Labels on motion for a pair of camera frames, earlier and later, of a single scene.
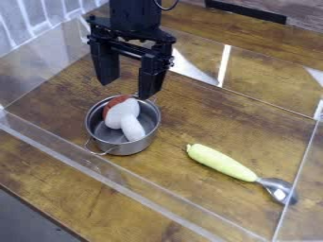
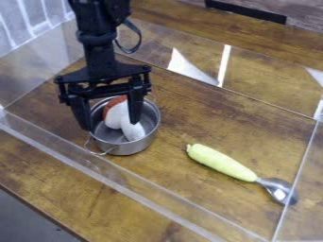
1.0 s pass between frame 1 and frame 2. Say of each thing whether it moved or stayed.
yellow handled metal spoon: stayed
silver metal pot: stayed
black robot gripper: moved
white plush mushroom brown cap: stayed
